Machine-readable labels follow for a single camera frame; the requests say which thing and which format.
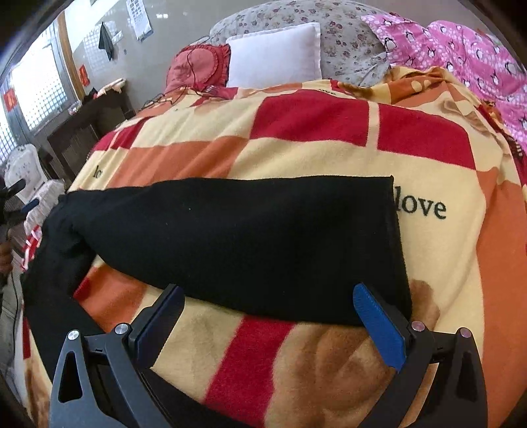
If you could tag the red round frilled cushion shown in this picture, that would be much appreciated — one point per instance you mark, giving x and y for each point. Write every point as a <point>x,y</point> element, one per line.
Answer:
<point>193,66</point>

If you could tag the eye chart wall poster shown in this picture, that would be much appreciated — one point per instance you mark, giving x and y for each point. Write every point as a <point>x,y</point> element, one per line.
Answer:
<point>140,18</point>

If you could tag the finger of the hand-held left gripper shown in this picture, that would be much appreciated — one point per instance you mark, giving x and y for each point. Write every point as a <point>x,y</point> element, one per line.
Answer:
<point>31,205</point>

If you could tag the metal lattice door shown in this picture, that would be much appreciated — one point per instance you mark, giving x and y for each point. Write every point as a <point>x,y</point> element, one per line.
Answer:
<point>41,90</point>

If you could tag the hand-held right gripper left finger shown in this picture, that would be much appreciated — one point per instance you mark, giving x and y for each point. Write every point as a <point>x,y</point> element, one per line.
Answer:
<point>158,329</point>

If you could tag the red orange checkered blanket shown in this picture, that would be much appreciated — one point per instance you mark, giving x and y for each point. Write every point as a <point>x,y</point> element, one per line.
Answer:
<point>313,156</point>

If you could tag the dark cloth hanging on wall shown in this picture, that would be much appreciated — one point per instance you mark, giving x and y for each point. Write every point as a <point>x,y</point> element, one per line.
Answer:
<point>106,41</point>

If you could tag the person's left hand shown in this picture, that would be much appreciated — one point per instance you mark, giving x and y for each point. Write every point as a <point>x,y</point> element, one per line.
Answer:
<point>5,259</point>

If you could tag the red paper wall decoration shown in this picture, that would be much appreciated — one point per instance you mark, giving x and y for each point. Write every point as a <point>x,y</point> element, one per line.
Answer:
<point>9,100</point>
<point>84,75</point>

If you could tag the white plastic chair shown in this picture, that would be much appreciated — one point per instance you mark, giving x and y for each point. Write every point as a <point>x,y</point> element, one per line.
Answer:
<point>24,164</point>

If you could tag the black pants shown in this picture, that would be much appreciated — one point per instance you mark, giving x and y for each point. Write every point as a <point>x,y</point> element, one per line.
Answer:
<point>230,247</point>

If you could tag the dark wooden desk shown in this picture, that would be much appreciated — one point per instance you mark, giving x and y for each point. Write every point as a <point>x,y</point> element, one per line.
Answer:
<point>82,127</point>

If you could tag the white pillow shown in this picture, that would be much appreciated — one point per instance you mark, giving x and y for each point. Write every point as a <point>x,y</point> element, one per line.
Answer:
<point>276,57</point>

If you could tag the pale pink cloth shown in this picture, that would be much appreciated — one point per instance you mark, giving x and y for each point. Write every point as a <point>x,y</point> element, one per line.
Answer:
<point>110,86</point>

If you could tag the grey floral bedding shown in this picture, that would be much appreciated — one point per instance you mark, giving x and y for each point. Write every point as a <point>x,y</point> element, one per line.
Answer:
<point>350,45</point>

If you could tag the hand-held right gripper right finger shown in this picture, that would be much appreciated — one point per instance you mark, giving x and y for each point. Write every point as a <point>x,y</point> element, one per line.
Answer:
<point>378,325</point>

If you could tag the white wall switch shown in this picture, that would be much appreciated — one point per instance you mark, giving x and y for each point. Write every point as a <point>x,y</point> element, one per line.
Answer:
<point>117,36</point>

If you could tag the pink penguin print blanket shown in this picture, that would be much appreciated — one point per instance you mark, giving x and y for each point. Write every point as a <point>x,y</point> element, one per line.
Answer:
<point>465,49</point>

